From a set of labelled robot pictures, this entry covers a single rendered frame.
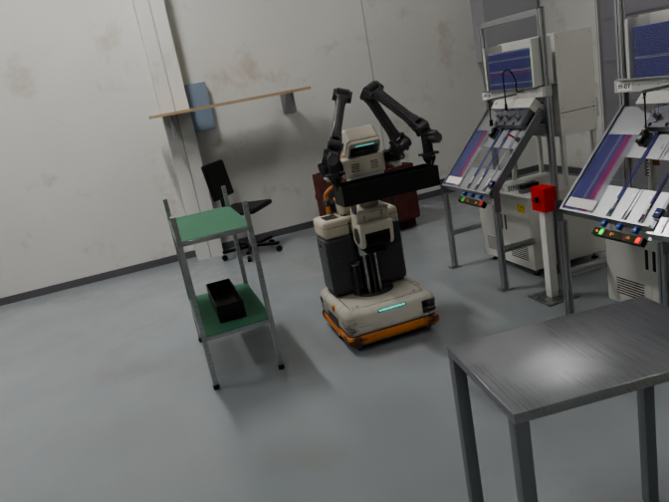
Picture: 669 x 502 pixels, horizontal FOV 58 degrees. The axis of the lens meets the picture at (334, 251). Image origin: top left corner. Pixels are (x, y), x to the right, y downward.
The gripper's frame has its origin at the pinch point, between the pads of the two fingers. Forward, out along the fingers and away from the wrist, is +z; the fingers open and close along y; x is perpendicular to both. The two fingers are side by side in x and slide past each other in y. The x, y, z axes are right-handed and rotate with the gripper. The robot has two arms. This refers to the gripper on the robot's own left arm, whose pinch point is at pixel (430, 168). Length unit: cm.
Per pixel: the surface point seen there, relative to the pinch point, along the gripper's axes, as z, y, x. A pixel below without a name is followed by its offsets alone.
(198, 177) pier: 11, -107, 378
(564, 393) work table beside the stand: 32, -62, -196
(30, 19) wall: -180, -232, 398
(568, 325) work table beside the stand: 32, -36, -163
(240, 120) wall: -41, -43, 405
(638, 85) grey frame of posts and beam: -23, 119, -29
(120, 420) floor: 108, -204, 34
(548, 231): 63, 85, 20
